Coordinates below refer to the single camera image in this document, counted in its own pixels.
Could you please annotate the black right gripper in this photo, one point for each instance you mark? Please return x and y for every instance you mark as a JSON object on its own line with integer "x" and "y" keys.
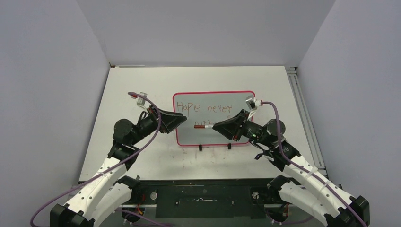
{"x": 229, "y": 127}

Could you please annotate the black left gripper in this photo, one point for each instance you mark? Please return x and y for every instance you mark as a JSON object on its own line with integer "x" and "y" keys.
{"x": 170, "y": 120}

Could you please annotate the white whiteboard marker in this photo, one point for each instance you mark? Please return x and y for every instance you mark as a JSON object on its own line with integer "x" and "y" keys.
{"x": 208, "y": 126}

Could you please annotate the pink framed whiteboard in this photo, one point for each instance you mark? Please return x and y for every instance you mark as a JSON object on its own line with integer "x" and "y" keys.
{"x": 207, "y": 108}

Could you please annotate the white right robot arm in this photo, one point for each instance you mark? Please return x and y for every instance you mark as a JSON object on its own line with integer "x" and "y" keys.
{"x": 301, "y": 184}

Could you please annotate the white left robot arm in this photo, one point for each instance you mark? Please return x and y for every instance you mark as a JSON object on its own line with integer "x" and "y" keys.
{"x": 110, "y": 187}

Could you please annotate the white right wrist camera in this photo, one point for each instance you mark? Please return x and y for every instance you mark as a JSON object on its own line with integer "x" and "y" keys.
{"x": 253, "y": 104}

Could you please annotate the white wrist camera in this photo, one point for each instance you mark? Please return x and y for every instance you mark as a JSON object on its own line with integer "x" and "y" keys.
{"x": 141, "y": 102}
{"x": 253, "y": 104}

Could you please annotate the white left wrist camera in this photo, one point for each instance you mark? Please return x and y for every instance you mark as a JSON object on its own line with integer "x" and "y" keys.
{"x": 141, "y": 102}

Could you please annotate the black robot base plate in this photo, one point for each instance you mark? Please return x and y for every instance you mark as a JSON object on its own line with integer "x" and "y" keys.
{"x": 226, "y": 198}

